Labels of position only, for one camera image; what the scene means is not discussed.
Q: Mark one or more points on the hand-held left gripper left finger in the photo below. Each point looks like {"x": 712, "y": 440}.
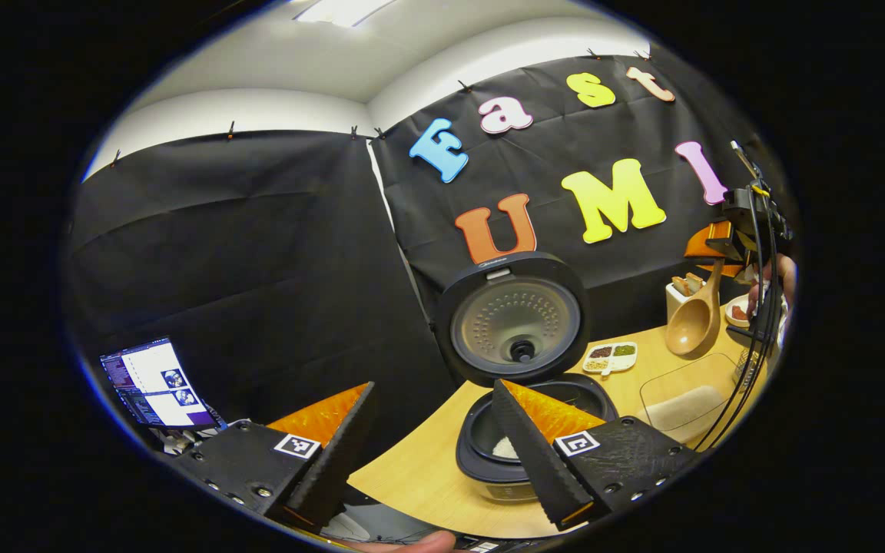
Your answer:
{"x": 339, "y": 461}

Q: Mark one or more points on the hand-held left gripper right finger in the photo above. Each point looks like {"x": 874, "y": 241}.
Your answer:
{"x": 535, "y": 461}

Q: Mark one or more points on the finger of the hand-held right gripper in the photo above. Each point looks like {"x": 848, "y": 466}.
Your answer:
{"x": 704, "y": 250}

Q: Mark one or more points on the wooden spoon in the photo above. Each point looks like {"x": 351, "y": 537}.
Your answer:
{"x": 692, "y": 326}

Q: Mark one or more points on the dark grey rice cooker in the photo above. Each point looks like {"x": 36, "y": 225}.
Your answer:
{"x": 515, "y": 315}

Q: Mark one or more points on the open laptop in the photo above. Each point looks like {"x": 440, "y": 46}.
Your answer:
{"x": 154, "y": 384}

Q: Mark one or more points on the toasted bread slice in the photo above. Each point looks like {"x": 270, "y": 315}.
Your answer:
{"x": 679, "y": 286}
{"x": 694, "y": 281}

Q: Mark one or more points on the white toaster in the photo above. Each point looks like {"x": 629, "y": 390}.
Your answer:
{"x": 677, "y": 307}

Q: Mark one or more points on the white round plate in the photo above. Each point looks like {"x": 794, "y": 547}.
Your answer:
{"x": 738, "y": 311}

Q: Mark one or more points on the white divided condiment dish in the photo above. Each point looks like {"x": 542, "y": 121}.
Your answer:
{"x": 611, "y": 357}

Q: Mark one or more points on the clear plastic box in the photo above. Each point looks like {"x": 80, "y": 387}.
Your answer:
{"x": 665, "y": 376}

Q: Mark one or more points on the black backdrop cloth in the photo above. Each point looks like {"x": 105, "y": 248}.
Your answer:
{"x": 258, "y": 269}

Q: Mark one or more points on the ceiling light panel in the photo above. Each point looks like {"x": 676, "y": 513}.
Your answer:
{"x": 343, "y": 11}

